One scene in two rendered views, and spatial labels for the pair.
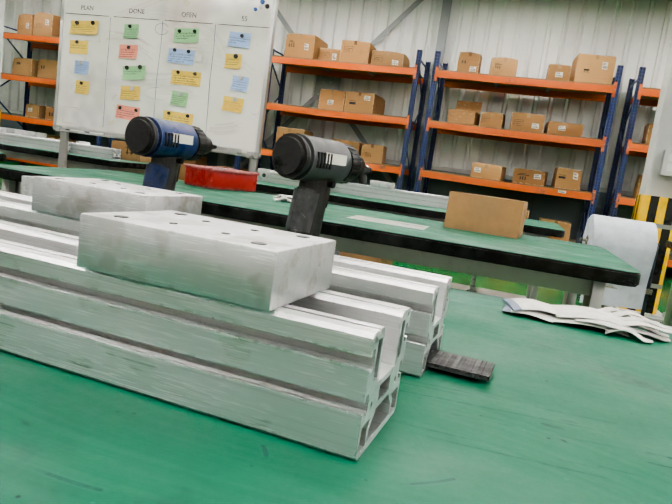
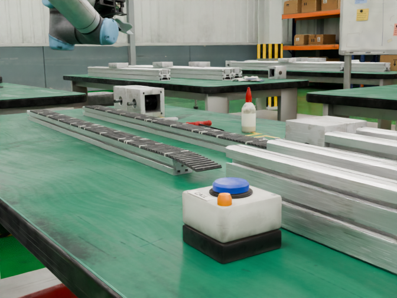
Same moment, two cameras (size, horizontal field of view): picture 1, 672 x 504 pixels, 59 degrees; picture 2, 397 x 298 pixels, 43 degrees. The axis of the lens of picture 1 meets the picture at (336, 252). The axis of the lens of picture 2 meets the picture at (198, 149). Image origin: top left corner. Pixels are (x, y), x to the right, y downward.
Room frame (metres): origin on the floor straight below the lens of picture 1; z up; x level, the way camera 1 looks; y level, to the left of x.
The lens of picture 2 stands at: (0.06, 0.33, 0.99)
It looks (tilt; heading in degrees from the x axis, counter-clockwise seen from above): 11 degrees down; 38
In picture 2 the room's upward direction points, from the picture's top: 1 degrees counter-clockwise
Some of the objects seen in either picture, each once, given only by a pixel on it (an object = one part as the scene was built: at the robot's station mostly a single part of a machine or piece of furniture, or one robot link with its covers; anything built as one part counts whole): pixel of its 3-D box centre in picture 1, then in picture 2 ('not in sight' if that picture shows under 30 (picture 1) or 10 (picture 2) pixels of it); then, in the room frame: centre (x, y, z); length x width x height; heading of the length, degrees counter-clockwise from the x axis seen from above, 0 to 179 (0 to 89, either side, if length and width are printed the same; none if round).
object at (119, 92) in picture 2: not in sight; (128, 100); (1.34, 1.64, 0.83); 0.11 x 0.10 x 0.10; 162
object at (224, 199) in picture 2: not in sight; (224, 198); (0.47, 0.62, 0.85); 0.02 x 0.02 x 0.01
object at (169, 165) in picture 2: not in sight; (85, 132); (0.90, 1.35, 0.79); 0.96 x 0.04 x 0.03; 71
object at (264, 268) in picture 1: (210, 269); not in sight; (0.46, 0.09, 0.87); 0.16 x 0.11 x 0.07; 71
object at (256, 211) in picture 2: not in sight; (237, 216); (0.52, 0.63, 0.81); 0.10 x 0.08 x 0.06; 161
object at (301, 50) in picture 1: (337, 132); not in sight; (10.82, 0.28, 1.58); 2.83 x 0.98 x 3.15; 74
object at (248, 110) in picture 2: not in sight; (248, 109); (1.20, 1.05, 0.84); 0.04 x 0.04 x 0.12
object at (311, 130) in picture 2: not in sight; (319, 149); (0.85, 0.69, 0.83); 0.12 x 0.09 x 0.10; 161
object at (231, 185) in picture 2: not in sight; (230, 189); (0.51, 0.64, 0.84); 0.04 x 0.04 x 0.02
